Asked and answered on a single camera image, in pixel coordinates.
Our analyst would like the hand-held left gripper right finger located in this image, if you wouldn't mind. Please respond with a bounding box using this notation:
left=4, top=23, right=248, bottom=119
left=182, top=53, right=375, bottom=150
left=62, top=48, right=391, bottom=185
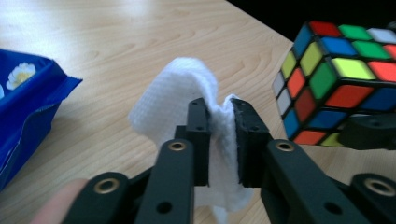
left=232, top=98, right=274, bottom=189

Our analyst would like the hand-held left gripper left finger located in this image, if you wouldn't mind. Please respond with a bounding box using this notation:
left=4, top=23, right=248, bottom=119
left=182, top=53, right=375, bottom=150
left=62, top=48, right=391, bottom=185
left=174, top=97, right=212, bottom=188

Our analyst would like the white wet wipe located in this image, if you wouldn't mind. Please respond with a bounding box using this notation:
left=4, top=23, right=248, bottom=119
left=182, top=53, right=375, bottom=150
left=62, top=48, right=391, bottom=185
left=128, top=56, right=254, bottom=224

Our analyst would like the colourful puzzle cube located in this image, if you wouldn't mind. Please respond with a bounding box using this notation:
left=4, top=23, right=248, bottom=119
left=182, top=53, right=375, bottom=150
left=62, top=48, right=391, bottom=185
left=272, top=20, right=396, bottom=147

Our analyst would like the blue wet wipes packet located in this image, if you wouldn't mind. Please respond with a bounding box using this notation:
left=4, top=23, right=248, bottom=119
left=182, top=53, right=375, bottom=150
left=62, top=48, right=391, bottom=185
left=0, top=49, right=84, bottom=191

